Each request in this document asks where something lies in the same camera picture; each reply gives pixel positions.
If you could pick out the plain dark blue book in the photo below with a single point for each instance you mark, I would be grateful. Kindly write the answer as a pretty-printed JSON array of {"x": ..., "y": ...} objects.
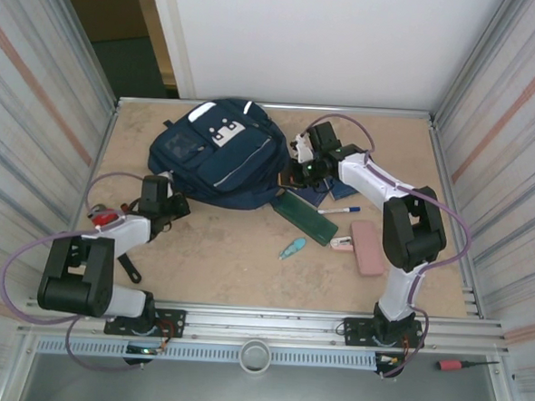
[{"x": 343, "y": 190}]

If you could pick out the green pencil case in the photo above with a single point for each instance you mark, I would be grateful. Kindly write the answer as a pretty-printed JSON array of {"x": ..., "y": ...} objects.
[{"x": 307, "y": 219}]

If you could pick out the blue and white marker pen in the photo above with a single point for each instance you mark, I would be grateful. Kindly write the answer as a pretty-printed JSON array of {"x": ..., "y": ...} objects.
[{"x": 339, "y": 210}]

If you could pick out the teal correction tape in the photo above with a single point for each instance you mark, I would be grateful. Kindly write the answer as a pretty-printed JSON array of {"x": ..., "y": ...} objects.
[{"x": 294, "y": 248}]

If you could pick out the navy blue student backpack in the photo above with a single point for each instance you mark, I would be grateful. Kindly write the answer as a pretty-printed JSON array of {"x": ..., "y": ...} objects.
[{"x": 224, "y": 161}]

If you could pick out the small pink and white stapler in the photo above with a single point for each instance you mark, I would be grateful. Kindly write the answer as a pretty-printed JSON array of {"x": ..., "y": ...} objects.
[{"x": 342, "y": 243}]

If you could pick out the pink pencil case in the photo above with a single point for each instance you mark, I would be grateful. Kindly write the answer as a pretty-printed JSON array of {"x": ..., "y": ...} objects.
[{"x": 367, "y": 249}]

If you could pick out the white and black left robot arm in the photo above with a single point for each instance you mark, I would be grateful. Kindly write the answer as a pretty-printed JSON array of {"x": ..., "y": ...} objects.
[{"x": 72, "y": 275}]

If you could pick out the small circuit board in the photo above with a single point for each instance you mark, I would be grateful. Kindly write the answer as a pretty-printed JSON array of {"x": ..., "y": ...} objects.
[
  {"x": 142, "y": 350},
  {"x": 389, "y": 360}
]

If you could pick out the white round pipe fitting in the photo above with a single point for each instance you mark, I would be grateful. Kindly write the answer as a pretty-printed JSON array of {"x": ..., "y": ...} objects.
[{"x": 241, "y": 354}]

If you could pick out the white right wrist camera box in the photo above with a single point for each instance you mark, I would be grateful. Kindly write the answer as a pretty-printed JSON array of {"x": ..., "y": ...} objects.
[{"x": 303, "y": 150}]

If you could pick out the aluminium table edge rail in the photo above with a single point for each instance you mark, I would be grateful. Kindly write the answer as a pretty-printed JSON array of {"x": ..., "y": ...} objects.
[{"x": 345, "y": 110}]

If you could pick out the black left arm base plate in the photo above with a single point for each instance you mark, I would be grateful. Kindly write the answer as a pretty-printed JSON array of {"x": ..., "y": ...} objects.
[{"x": 174, "y": 317}]

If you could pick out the aluminium mounting rail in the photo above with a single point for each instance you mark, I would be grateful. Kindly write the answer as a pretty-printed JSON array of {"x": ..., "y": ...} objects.
[{"x": 264, "y": 320}]

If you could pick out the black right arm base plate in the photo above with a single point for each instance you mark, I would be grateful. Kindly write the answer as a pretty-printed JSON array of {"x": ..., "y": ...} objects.
[{"x": 355, "y": 333}]

